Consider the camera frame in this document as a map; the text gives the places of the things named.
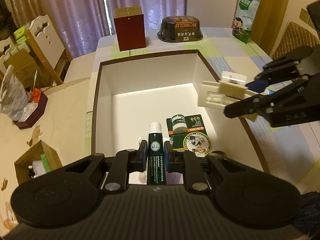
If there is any dark green ointment tube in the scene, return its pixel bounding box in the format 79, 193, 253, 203
147, 122, 167, 185

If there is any white plastic clip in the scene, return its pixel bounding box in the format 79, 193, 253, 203
193, 71, 257, 111

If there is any orange object in tray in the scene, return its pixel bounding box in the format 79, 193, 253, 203
31, 88, 42, 103

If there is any green printed card package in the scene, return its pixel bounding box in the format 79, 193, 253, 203
166, 114, 212, 157

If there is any green lidded small jar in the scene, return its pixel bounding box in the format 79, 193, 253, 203
171, 114, 188, 134

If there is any quilted brown chair back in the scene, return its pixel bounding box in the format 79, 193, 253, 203
271, 22, 319, 60

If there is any checkered tablecloth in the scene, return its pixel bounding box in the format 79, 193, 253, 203
85, 28, 319, 193

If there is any large brown cardboard box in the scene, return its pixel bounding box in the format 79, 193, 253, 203
89, 50, 270, 172

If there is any green white snack bag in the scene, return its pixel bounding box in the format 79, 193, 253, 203
232, 0, 260, 43

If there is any small open cardboard box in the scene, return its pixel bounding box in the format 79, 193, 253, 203
14, 140, 62, 185

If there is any dark red tray box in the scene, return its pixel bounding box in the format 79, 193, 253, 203
14, 92, 48, 129

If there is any black plastic food container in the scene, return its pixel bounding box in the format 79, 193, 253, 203
157, 16, 203, 43

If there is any crumpled white plastic bag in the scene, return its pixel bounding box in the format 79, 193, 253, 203
1, 64, 29, 121

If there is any brown cardboard box on chair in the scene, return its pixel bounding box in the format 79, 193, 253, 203
4, 49, 40, 89

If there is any dark red paper bag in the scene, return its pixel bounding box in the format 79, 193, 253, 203
113, 7, 146, 51

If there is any white wooden chair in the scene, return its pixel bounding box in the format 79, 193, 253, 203
0, 36, 15, 81
25, 15, 72, 85

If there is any purple curtain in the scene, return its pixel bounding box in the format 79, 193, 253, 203
10, 0, 186, 57

